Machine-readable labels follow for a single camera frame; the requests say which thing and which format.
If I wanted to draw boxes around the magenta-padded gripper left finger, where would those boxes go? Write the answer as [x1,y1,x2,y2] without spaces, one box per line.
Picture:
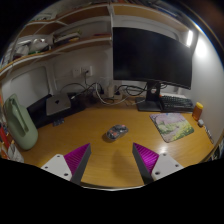
[40,143,92,186]

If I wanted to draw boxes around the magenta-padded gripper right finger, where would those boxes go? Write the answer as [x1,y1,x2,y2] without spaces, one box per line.
[132,143,185,185]

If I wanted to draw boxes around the transparent computer mouse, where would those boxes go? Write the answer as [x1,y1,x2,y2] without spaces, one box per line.
[105,124,130,141]

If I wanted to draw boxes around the flower print mouse pad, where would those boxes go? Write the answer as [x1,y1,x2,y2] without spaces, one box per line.
[149,112,195,143]

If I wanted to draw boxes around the silver mini computer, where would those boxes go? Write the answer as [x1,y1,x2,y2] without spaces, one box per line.
[45,92,72,117]

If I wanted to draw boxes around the black keyboard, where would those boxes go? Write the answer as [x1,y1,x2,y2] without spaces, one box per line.
[159,94,195,113]

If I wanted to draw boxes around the pale green bag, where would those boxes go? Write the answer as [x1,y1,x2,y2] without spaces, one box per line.
[3,93,39,151]

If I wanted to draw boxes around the dark pen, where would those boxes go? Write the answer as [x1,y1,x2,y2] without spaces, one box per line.
[203,124,215,145]

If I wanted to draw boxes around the orange jar with yellow lid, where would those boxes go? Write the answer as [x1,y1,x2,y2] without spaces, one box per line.
[192,101,204,122]

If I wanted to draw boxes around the white charger block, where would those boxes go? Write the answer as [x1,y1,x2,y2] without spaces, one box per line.
[106,83,123,100]

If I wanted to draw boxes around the black computer monitor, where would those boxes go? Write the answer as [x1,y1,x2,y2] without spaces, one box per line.
[112,26,194,112]

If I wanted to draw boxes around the white cable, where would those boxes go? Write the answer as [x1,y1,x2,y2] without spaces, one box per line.
[94,81,148,106]

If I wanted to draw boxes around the white wall socket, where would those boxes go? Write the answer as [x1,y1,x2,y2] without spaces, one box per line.
[71,65,94,78]

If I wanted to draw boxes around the white wall lamp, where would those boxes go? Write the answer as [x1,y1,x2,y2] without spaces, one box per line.
[185,29,194,48]

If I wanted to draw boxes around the wooden wall shelf unit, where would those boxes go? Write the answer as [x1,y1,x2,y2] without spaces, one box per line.
[0,3,188,79]

